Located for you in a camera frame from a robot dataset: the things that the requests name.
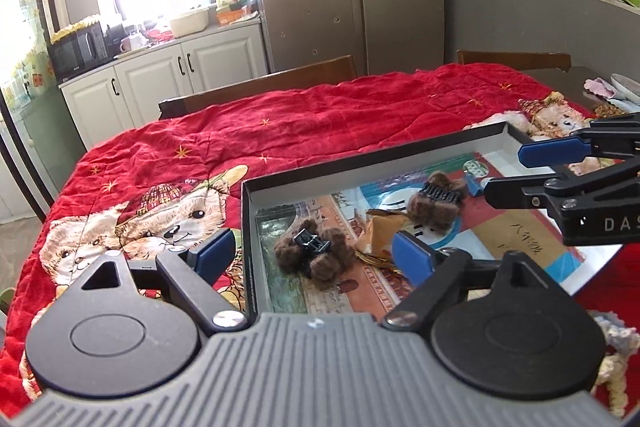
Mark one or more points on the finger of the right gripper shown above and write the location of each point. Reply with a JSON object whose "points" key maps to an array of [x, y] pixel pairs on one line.
{"points": [[519, 192], [555, 152]]}

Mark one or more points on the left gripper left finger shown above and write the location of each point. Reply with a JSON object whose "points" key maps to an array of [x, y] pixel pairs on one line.
{"points": [[186, 277]]}

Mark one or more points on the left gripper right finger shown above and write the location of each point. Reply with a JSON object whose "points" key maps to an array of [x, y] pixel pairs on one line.
{"points": [[440, 280]]}

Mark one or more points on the brown fuzzy hair claw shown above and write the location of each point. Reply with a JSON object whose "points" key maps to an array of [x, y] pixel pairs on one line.
{"points": [[321, 254], [439, 202]]}

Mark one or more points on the blue grey knitted scrunchie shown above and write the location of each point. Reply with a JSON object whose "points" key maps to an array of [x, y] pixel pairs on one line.
{"points": [[614, 330]]}

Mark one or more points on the cream knitted scrunchie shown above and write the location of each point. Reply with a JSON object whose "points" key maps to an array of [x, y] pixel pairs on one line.
{"points": [[612, 381]]}

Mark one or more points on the paper pyramid pouch in box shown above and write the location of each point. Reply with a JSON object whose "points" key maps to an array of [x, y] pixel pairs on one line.
{"points": [[374, 245]]}

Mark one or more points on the wooden bead trivet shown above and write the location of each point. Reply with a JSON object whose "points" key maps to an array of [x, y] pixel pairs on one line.
{"points": [[607, 110]]}

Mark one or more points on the red bear-print quilt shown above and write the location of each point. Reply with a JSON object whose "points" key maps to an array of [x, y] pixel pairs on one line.
{"points": [[278, 131]]}

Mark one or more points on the wooden chair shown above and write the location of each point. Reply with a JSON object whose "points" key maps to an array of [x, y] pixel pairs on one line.
{"points": [[517, 60], [331, 72]]}

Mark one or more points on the white plate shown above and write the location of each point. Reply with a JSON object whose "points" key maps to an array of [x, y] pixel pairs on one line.
{"points": [[629, 88]]}

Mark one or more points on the black shallow cardboard box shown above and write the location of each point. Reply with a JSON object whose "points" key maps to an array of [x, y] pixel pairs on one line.
{"points": [[339, 193]]}

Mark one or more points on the white kitchen cabinet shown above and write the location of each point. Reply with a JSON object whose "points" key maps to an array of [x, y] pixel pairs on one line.
{"points": [[127, 93]]}

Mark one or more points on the white mug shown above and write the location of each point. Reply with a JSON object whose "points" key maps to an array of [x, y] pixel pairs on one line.
{"points": [[125, 45]]}

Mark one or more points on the black microwave oven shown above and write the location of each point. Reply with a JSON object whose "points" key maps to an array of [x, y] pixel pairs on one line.
{"points": [[78, 52]]}

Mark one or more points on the white plastic basin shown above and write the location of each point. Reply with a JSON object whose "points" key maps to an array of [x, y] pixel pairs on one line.
{"points": [[189, 23]]}

